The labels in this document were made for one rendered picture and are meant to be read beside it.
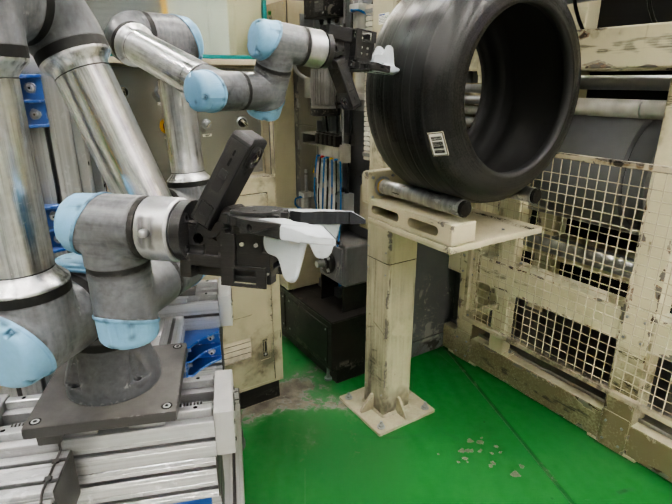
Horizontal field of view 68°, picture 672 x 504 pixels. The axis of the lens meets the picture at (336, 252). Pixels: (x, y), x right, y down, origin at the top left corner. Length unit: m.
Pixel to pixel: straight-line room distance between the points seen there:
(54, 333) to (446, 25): 0.96
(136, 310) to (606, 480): 1.62
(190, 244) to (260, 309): 1.29
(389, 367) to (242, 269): 1.37
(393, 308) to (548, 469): 0.72
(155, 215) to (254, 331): 1.34
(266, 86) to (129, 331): 0.59
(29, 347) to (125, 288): 0.15
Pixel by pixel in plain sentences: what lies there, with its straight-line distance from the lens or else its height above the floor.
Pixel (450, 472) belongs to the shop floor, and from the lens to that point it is 1.81.
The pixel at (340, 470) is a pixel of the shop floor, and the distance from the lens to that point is 1.78.
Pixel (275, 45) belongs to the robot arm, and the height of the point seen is 1.27.
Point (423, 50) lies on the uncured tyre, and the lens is 1.20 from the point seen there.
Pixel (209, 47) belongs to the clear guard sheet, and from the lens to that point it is 1.68.
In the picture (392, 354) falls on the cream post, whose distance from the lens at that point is 1.85.
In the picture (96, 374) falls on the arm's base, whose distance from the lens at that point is 0.89.
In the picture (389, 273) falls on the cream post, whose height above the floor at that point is 0.59.
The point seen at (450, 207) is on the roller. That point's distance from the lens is 1.31.
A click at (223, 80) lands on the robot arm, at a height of 1.21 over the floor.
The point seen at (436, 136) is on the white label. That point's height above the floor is 1.09.
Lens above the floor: 1.21
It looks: 19 degrees down
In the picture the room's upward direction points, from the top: straight up
